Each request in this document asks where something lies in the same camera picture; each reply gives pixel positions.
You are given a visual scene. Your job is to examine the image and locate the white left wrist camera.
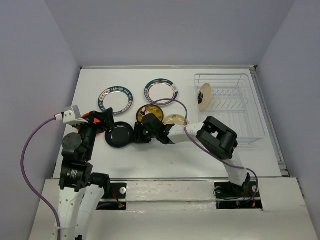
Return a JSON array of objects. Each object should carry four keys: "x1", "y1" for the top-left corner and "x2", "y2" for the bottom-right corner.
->
[{"x1": 62, "y1": 105, "x2": 83, "y2": 126}]

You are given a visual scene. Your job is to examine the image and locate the white wire dish rack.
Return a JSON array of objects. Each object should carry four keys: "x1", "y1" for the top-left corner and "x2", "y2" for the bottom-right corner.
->
[{"x1": 194, "y1": 73, "x2": 266, "y2": 145}]

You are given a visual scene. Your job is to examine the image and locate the green red rimmed white plate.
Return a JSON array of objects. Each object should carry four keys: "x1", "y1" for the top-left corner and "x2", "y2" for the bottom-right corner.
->
[{"x1": 144, "y1": 78, "x2": 179, "y2": 106}]

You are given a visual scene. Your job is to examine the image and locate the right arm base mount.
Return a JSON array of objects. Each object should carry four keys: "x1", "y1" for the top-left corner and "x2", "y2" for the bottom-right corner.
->
[{"x1": 213, "y1": 181, "x2": 263, "y2": 210}]

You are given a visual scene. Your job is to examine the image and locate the orange plate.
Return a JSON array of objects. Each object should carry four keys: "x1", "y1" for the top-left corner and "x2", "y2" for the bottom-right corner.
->
[{"x1": 75, "y1": 111, "x2": 107, "y2": 137}]

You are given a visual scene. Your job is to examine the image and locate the yellow brown patterned plate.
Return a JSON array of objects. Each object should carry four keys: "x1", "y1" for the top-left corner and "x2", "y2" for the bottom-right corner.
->
[{"x1": 136, "y1": 104, "x2": 164, "y2": 124}]

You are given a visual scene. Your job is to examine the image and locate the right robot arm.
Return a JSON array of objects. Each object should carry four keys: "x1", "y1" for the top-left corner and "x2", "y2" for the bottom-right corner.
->
[{"x1": 133, "y1": 113, "x2": 251, "y2": 198}]

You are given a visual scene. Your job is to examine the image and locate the dark blue rimmed white plate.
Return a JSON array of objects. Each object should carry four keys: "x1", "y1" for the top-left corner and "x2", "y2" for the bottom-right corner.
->
[{"x1": 97, "y1": 86, "x2": 134, "y2": 116}]

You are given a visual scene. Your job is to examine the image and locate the cream plate with black patch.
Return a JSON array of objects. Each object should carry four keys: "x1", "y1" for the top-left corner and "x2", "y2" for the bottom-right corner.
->
[{"x1": 197, "y1": 83, "x2": 212, "y2": 111}]

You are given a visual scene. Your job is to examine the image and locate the cream plate with small prints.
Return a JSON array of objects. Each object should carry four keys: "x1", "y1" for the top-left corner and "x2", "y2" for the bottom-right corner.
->
[{"x1": 162, "y1": 114, "x2": 185, "y2": 126}]

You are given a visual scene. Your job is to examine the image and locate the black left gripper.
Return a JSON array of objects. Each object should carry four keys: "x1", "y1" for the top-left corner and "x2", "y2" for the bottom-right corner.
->
[{"x1": 73, "y1": 106, "x2": 115, "y2": 159}]

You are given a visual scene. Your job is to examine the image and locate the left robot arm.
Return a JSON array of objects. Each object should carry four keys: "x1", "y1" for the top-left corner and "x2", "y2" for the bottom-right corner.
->
[{"x1": 51, "y1": 105, "x2": 115, "y2": 240}]

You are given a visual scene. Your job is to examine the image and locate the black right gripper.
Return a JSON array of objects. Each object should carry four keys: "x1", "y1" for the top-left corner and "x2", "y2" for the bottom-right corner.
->
[{"x1": 129, "y1": 120, "x2": 159, "y2": 142}]

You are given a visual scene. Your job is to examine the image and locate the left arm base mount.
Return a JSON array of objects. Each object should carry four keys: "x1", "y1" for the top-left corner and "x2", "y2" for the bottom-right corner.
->
[{"x1": 96, "y1": 182, "x2": 127, "y2": 211}]

